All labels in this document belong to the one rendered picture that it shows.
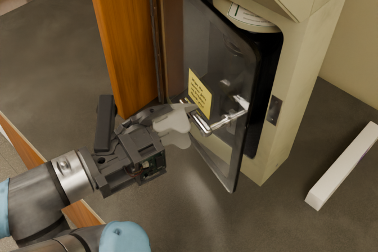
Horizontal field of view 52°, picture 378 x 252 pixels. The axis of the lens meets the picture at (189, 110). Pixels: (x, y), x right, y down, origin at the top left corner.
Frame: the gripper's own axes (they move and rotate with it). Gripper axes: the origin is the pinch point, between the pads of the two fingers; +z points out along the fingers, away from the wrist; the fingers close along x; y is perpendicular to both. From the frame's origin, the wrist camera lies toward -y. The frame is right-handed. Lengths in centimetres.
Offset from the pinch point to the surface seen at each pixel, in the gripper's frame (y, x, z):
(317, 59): 7.3, 7.8, 21.1
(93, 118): -28.8, -26.0, -11.8
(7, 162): -104, -120, -48
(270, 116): 7.7, -1.9, 12.7
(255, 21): -1.1, 13.3, 13.4
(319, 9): 8.7, 20.8, 15.7
